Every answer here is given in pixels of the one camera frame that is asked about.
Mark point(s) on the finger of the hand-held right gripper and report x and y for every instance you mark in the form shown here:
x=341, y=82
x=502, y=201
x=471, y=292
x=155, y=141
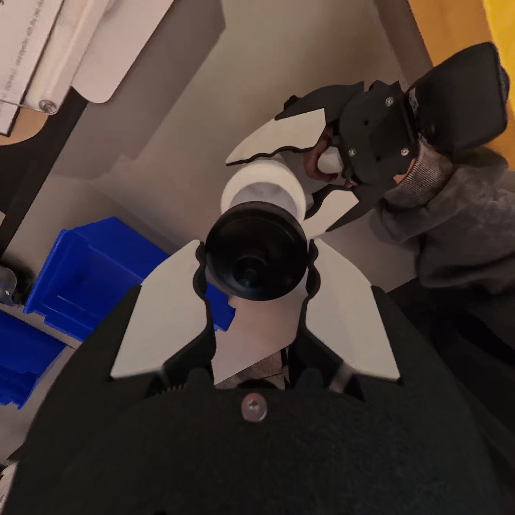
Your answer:
x=330, y=209
x=281, y=134

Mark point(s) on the instruction sheet on wooden stand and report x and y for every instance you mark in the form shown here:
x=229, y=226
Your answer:
x=120, y=40

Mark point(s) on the blue ribbed plastic bin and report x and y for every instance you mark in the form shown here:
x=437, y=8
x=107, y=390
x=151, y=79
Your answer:
x=24, y=362

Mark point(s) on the printed instruction sheet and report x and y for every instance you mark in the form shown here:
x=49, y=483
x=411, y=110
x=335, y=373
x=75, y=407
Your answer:
x=20, y=52

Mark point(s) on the yellow plastic bin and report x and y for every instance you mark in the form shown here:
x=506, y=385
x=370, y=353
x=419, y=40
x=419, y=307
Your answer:
x=454, y=28

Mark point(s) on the person's right hand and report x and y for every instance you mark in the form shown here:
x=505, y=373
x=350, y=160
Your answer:
x=314, y=161

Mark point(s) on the person's right forearm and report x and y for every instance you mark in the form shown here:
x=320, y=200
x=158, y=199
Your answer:
x=454, y=217

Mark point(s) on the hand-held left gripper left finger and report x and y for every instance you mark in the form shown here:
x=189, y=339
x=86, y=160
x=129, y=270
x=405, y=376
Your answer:
x=161, y=322

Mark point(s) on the white plastic bottle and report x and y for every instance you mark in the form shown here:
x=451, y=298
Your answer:
x=261, y=181

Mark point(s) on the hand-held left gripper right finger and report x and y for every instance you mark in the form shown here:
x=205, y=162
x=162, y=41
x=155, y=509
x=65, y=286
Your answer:
x=350, y=322

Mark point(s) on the black bottle lid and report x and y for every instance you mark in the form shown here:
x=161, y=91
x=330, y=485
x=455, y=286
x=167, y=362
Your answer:
x=257, y=249

